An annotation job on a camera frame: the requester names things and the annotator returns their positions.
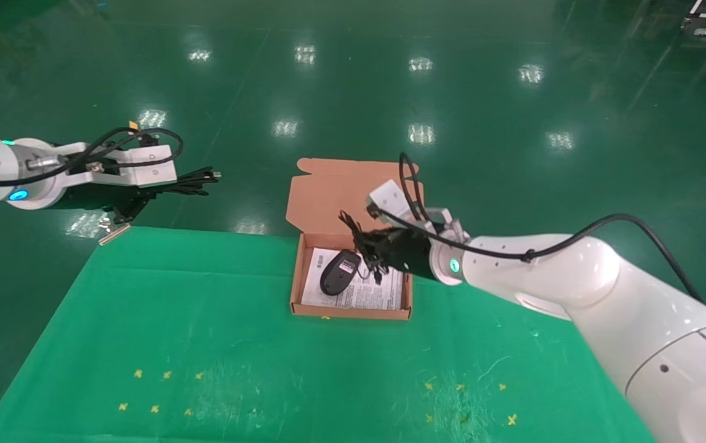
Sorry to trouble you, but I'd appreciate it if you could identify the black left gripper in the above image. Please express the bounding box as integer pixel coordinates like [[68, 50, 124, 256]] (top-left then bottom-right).
[[50, 183, 165, 225]]

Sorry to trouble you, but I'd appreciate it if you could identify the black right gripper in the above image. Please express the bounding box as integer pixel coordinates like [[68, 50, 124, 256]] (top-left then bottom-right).
[[353, 228, 435, 281]]

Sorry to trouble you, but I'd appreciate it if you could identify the black corded computer mouse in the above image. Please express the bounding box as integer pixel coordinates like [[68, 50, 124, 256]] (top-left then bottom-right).
[[319, 210, 385, 297]]

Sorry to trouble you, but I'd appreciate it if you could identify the black data cable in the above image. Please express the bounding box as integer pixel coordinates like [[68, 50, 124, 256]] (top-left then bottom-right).
[[154, 166, 223, 197]]

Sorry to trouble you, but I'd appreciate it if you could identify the open brown cardboard box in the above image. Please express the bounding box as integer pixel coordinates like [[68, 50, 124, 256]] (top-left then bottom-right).
[[286, 158, 422, 321]]

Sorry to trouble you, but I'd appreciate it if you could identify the metal binder clip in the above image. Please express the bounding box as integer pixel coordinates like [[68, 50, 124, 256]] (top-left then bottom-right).
[[98, 217, 132, 246]]

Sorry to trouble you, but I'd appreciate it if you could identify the white printed instruction sheet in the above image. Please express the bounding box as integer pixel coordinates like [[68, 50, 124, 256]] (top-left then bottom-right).
[[301, 247, 404, 311]]

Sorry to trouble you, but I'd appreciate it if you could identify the green table cloth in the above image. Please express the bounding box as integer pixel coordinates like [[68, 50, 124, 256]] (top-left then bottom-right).
[[0, 226, 655, 443]]

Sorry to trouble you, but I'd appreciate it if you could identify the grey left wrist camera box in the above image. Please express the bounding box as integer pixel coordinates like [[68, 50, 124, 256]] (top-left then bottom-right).
[[59, 142, 179, 188]]

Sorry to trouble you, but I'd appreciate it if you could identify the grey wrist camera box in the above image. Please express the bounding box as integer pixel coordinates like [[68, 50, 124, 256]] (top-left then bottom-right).
[[59, 142, 179, 188], [366, 179, 471, 244]]

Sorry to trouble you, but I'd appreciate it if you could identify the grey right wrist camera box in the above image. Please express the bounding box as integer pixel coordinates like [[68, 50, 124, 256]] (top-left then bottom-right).
[[366, 179, 471, 244]]

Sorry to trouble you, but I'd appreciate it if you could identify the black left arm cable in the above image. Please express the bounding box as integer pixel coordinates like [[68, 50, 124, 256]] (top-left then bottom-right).
[[0, 127, 185, 188]]

